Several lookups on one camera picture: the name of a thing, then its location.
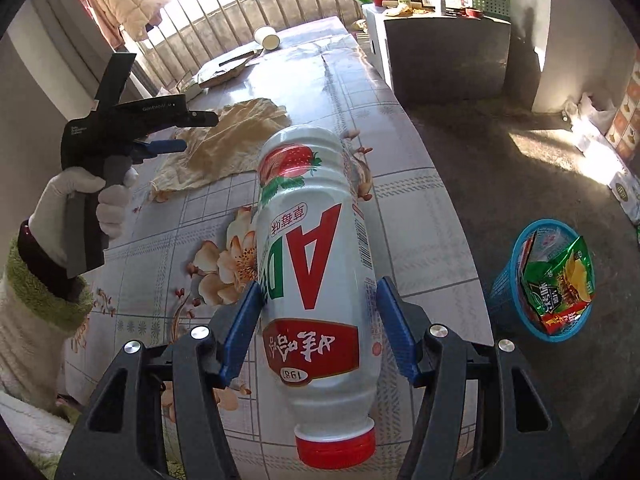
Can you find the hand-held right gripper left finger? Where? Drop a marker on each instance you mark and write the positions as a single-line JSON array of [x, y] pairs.
[[240, 335]]

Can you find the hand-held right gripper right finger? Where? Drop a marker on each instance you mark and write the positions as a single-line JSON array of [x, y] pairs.
[[400, 335]]

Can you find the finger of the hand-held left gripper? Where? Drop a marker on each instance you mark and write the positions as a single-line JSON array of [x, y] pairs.
[[200, 118], [165, 147]]

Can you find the white bottle with red cap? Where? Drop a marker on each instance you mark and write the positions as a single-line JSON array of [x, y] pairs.
[[310, 270]]

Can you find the blue plastic bin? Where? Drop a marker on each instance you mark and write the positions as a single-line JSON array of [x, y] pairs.
[[505, 290]]

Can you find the green snack bag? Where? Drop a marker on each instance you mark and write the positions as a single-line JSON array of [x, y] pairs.
[[555, 280]]

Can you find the large red snack bag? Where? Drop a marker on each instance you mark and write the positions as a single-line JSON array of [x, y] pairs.
[[565, 322]]

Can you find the person's left forearm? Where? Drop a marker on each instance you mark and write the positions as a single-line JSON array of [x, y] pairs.
[[35, 340]]

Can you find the person's left hand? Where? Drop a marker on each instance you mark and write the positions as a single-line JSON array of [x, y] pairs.
[[55, 210]]

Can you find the beige crumpled cloth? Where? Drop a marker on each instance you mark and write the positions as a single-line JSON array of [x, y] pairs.
[[225, 145]]

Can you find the flat cardboard box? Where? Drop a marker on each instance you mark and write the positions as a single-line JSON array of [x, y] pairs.
[[225, 72]]

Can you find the floral tablecloth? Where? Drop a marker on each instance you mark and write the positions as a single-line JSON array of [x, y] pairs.
[[415, 240]]

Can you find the white paper cup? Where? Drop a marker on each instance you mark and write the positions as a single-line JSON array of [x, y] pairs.
[[267, 37]]

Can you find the window railing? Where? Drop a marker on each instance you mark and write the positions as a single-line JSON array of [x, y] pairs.
[[300, 0]]

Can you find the white cardboard box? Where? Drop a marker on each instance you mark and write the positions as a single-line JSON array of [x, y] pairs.
[[375, 40]]

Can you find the grey cabinet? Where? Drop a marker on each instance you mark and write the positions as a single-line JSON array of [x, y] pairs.
[[445, 60]]

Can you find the white printed carton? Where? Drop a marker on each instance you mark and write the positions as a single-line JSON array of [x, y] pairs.
[[625, 195]]

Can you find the tile print panel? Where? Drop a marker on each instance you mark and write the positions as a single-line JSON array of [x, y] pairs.
[[627, 125]]

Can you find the green plastic basket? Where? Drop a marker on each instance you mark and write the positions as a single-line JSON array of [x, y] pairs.
[[492, 2]]

